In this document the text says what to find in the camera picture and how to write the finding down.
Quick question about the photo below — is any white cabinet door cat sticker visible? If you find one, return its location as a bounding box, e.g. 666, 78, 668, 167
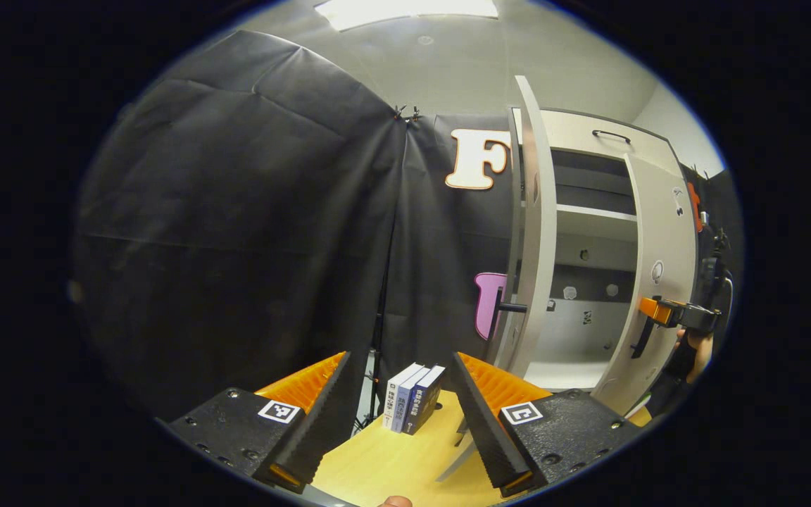
592, 154, 700, 418

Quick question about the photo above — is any ceiling light panel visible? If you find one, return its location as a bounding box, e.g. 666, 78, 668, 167
314, 0, 501, 32

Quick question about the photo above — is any white book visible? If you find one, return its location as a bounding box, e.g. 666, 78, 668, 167
382, 362, 425, 431

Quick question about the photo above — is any white cabinet shelf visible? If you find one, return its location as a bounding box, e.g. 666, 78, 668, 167
522, 359, 610, 392
555, 203, 639, 244

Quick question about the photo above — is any white cabinet door camera sticker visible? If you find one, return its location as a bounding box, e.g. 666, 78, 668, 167
437, 75, 559, 484

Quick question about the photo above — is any dark blue book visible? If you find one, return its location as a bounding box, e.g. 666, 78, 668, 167
403, 364, 447, 436

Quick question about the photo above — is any white cabinet drawer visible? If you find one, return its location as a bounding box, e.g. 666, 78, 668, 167
511, 108, 678, 177

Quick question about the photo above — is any white and grey cabinet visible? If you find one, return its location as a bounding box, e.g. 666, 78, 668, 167
508, 106, 700, 395

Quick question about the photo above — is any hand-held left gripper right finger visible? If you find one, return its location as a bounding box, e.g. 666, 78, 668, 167
451, 351, 643, 498

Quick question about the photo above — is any light blue book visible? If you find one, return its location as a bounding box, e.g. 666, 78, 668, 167
392, 365, 435, 433

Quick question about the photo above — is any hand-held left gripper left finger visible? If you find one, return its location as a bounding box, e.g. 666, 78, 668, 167
168, 351, 355, 495

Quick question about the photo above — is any black light stand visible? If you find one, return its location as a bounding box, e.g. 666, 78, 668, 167
355, 232, 389, 432

